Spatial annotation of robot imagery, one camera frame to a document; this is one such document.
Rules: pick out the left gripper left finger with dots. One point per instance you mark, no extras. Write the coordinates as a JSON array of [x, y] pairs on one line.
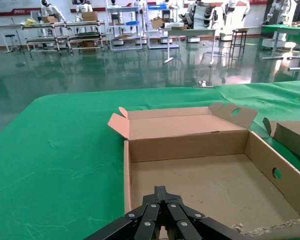
[[145, 220]]

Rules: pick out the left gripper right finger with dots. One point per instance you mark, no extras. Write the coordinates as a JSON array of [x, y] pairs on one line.
[[182, 222]]

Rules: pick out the large white robot base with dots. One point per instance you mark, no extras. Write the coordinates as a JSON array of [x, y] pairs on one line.
[[273, 41]]

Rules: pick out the cardboard box with intact lid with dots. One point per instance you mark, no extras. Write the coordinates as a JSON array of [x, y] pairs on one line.
[[190, 145]]

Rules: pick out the cardboard box with torn lid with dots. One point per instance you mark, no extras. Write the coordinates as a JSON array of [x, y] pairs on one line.
[[290, 135]]

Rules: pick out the small open cardboard box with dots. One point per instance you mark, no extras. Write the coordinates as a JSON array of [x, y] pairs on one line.
[[157, 23]]

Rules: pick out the rack of white robot parts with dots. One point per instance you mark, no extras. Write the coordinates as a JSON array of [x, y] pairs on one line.
[[197, 17]]

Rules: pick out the closed brown cardboard box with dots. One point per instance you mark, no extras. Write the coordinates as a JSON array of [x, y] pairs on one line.
[[90, 16]]

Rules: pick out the green tablecloth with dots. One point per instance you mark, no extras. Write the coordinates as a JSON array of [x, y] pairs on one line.
[[52, 162]]

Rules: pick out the metal table clamp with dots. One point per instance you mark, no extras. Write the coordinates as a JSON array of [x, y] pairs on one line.
[[203, 84]]

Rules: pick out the white shelf rack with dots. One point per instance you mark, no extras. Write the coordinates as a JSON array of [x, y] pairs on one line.
[[162, 46], [120, 37]]

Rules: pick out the white humanoid robot on base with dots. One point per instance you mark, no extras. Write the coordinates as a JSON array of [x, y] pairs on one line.
[[226, 37]]

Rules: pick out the white desk with metal legs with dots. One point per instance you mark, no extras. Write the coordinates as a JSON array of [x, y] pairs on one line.
[[190, 30]]

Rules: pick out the metal pipe workbench cart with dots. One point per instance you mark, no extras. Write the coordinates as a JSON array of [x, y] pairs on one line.
[[47, 38], [85, 35]]

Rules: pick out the blue plastic bin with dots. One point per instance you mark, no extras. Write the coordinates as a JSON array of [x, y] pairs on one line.
[[132, 23], [157, 7]]

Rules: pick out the tall black stool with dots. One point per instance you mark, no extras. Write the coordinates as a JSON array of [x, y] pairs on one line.
[[240, 30]]

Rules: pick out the table with green cover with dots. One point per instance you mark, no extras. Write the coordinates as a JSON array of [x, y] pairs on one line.
[[285, 27]]

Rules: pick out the yellow bag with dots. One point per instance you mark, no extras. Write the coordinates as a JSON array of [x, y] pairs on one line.
[[31, 23]]

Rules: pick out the black round stool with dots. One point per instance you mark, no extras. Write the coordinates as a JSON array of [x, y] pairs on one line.
[[10, 36]]

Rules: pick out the small white table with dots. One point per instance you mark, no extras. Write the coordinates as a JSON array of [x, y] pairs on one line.
[[7, 25]]

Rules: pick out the red wall banner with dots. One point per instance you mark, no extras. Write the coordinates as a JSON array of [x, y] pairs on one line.
[[15, 11]]

